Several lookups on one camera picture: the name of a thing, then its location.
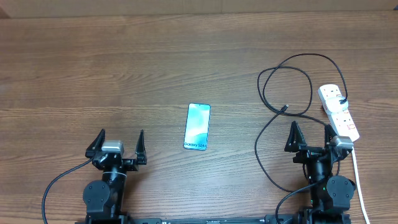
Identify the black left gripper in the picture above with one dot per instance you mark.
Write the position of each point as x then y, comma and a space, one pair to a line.
132, 164

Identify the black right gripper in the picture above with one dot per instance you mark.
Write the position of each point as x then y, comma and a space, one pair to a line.
306, 152

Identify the blue Samsung Galaxy smartphone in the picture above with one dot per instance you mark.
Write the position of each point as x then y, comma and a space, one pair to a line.
197, 126

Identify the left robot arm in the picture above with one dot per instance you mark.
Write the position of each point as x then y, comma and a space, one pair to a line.
104, 198

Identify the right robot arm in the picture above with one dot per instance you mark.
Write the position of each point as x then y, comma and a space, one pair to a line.
330, 194

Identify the white charger plug adapter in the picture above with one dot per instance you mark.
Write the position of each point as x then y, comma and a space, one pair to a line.
336, 104

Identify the white power strip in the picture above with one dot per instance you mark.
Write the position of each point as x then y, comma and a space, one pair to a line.
341, 122

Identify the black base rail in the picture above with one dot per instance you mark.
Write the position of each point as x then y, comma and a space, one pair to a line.
268, 219

